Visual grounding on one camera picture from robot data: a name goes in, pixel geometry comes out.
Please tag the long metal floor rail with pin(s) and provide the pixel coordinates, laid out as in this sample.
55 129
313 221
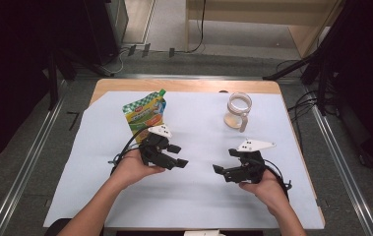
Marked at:
341 164
26 164

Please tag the person's right hand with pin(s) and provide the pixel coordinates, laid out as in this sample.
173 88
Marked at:
269 193

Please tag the black metal stand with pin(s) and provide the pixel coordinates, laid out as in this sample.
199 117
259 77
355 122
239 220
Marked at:
318 49

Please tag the metal cross rail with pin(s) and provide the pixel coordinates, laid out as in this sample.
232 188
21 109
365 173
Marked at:
190 76

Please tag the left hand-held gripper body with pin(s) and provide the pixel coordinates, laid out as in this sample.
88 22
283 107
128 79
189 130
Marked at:
154 146

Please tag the dark metal stand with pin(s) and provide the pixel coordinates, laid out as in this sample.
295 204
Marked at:
53 82

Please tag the clear jar with beige rim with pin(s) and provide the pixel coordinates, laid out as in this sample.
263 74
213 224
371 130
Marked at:
233 120

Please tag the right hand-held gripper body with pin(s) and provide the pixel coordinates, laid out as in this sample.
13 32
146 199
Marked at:
254 164

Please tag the person's left hand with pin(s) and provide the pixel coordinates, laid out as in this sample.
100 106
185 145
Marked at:
131 168

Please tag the black cabinet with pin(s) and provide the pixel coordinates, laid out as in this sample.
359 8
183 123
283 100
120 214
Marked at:
108 29

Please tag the light wooden shelf unit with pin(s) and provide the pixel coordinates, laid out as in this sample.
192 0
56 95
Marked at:
256 16

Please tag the yellow green spouted pouch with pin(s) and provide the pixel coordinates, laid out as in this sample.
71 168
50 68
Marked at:
144 113

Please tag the white table mat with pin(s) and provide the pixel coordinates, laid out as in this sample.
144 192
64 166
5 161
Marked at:
200 196

